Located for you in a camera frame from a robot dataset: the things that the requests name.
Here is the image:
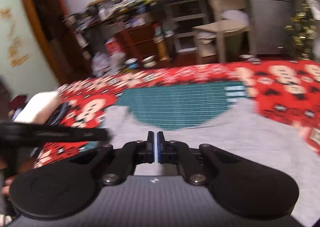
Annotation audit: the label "grey polo shirt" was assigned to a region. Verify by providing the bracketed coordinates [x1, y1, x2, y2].
[99, 98, 319, 226]

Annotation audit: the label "person left hand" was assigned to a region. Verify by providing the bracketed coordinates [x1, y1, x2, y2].
[0, 156, 23, 226]

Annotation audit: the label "folded white towel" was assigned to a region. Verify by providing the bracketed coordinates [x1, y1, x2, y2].
[14, 90, 61, 125]

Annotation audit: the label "folded blue jeans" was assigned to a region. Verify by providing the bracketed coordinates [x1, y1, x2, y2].
[45, 102, 71, 126]

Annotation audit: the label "green cutting mat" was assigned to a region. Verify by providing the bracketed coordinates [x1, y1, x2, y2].
[98, 81, 247, 147]

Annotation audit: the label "red christmas pattern blanket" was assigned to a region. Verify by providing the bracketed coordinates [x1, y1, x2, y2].
[32, 59, 320, 170]

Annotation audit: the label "blue ceramic cup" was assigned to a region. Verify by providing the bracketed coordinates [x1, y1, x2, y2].
[125, 58, 139, 69]

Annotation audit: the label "white ceramic cup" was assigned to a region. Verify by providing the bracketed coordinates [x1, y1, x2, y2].
[142, 55, 157, 69]

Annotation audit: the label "wooden drawer chest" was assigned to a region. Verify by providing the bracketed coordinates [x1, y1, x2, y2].
[114, 23, 158, 62]

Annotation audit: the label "small christmas tree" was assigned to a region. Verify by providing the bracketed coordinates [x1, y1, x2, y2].
[284, 1, 317, 61]

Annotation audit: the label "white drawer unit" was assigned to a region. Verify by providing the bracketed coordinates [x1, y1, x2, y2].
[166, 0, 210, 53]

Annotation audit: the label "beige plastic chair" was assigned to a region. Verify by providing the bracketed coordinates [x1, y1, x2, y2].
[193, 0, 257, 64]

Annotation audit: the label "dark desk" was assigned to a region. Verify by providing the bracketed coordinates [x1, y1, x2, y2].
[148, 0, 210, 59]

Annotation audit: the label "grey refrigerator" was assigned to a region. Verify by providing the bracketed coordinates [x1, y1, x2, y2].
[250, 0, 292, 55]

